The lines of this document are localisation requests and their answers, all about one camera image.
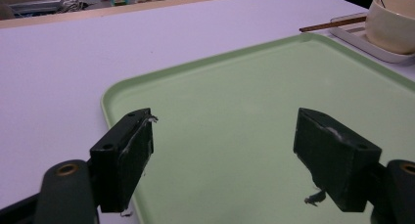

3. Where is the green plastic tray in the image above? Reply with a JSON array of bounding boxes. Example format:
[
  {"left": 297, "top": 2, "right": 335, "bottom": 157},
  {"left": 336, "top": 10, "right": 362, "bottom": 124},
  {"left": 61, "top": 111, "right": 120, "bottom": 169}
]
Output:
[{"left": 100, "top": 32, "right": 415, "bottom": 224}]

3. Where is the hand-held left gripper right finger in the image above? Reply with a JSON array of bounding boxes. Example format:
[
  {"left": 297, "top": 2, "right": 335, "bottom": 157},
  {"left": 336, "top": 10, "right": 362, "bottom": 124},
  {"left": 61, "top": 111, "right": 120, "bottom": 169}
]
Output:
[{"left": 293, "top": 107, "right": 383, "bottom": 213}]

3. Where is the wooden table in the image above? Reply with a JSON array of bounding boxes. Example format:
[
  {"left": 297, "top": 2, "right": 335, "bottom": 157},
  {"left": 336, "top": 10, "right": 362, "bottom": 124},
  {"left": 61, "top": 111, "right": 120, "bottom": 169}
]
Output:
[{"left": 0, "top": 0, "right": 290, "bottom": 30}]

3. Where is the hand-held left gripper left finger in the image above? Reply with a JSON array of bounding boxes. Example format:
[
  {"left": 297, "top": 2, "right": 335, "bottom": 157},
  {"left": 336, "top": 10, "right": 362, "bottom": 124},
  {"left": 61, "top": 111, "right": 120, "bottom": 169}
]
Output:
[{"left": 88, "top": 107, "right": 160, "bottom": 214}]

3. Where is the cream ceramic bowl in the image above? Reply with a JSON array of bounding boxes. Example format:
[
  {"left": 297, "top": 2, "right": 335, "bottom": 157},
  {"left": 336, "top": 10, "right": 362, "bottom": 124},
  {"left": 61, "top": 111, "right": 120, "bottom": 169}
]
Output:
[{"left": 364, "top": 0, "right": 415, "bottom": 56}]

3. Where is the beige cup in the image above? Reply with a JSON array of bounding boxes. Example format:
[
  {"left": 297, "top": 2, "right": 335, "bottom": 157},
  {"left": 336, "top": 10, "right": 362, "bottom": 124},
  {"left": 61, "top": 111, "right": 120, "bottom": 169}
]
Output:
[{"left": 327, "top": 12, "right": 415, "bottom": 65}]

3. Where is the bundle of cables on floor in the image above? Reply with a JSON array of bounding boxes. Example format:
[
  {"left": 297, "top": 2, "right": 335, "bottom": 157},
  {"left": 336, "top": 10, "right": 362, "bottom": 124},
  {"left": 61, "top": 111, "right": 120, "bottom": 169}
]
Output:
[{"left": 9, "top": 0, "right": 96, "bottom": 18}]

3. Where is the brown wooden chopstick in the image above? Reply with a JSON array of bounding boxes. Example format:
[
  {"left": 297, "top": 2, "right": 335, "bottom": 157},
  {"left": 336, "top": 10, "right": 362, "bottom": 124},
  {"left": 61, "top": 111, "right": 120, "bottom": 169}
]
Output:
[{"left": 299, "top": 16, "right": 368, "bottom": 33}]

